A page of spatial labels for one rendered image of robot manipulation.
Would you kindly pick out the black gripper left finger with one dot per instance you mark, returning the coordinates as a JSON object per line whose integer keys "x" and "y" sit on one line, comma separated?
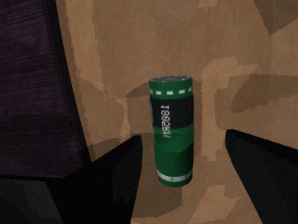
{"x": 102, "y": 193}

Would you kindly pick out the green cylindrical battery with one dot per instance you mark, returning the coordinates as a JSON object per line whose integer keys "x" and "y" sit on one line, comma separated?
{"x": 172, "y": 107}

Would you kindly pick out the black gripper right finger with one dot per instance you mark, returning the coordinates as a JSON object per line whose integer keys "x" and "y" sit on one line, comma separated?
{"x": 269, "y": 173}

